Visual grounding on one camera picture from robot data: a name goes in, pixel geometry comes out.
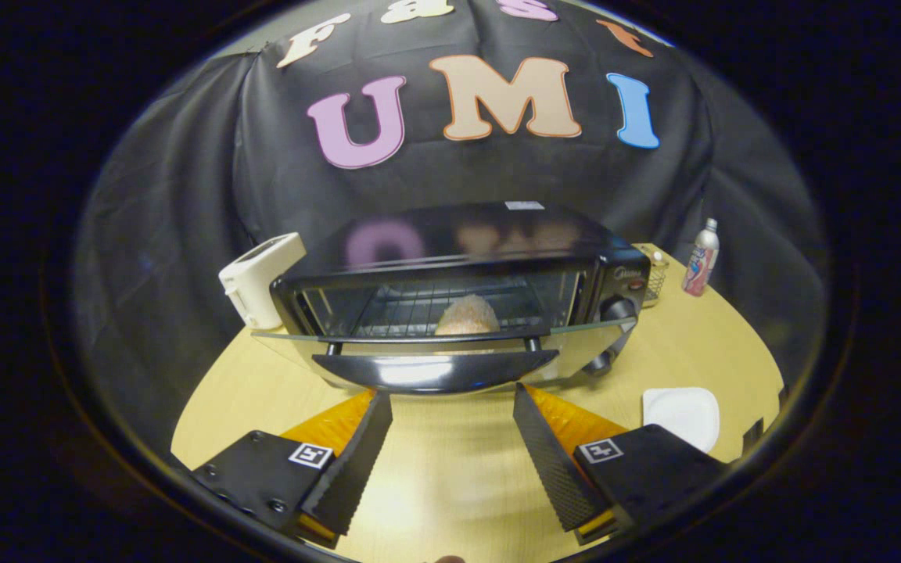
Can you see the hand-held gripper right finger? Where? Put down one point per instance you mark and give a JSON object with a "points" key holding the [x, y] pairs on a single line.
{"points": [[556, 469]]}

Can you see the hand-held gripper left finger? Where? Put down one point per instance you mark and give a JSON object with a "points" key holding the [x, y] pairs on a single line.
{"points": [[353, 465]]}

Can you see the round bread bun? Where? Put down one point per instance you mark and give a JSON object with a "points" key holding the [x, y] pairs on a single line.
{"points": [[466, 317]]}

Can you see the black toaster oven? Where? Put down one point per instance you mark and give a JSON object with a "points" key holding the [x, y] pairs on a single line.
{"points": [[482, 234]]}

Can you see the white bread toaster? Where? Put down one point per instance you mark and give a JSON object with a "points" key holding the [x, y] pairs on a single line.
{"points": [[259, 274]]}

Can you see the white square plate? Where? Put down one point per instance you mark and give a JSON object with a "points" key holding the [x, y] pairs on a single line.
{"points": [[681, 414]]}

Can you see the clear glass jar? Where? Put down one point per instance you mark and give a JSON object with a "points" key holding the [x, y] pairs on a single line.
{"points": [[655, 277]]}

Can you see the silver pink spray bottle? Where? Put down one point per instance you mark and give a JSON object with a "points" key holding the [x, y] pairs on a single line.
{"points": [[701, 262]]}

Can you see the black backdrop cloth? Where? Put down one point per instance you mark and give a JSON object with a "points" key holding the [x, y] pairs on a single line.
{"points": [[458, 176]]}

